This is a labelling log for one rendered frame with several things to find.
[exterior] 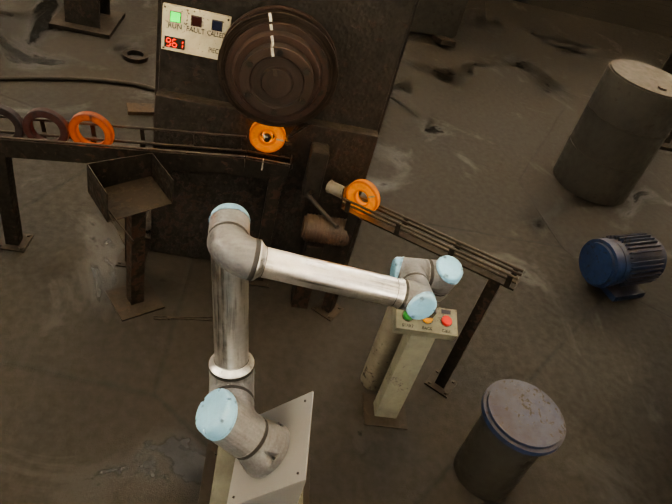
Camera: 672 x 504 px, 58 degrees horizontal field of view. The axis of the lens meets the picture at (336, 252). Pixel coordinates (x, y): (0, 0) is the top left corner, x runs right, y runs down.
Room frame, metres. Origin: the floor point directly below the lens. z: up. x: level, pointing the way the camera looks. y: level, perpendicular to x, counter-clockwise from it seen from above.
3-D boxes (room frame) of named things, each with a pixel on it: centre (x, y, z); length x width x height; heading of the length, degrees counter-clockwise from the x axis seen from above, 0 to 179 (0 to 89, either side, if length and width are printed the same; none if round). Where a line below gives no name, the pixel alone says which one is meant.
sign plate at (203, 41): (2.29, 0.77, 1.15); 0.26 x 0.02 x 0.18; 102
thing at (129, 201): (1.87, 0.85, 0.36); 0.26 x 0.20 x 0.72; 137
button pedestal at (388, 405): (1.67, -0.40, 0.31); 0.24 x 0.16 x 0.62; 102
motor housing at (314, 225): (2.19, 0.07, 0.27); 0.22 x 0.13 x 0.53; 102
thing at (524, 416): (1.52, -0.84, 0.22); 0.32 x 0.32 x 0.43
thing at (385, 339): (1.82, -0.32, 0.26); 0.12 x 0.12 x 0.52
